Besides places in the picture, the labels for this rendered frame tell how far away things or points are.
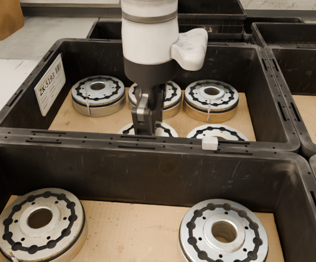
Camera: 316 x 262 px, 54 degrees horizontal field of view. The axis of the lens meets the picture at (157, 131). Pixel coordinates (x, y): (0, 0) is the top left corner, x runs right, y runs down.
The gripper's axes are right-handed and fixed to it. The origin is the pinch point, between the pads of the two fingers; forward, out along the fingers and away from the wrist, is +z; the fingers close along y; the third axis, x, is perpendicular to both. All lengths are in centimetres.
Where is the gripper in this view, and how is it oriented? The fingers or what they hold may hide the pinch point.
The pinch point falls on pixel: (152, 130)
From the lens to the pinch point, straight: 51.8
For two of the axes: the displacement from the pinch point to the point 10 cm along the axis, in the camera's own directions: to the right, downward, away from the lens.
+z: 0.1, 7.7, 6.4
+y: -2.1, 6.3, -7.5
